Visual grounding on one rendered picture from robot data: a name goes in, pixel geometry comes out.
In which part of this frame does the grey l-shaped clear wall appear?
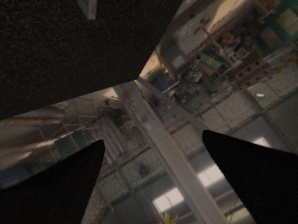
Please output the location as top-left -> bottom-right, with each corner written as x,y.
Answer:
77,0 -> 98,20

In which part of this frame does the clear l-shaped low wall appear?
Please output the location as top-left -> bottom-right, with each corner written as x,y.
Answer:
77,0 -> 89,17

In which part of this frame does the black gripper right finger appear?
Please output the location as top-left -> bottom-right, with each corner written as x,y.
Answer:
202,130 -> 298,224

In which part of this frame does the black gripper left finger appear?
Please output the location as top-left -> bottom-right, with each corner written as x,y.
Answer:
0,140 -> 105,224

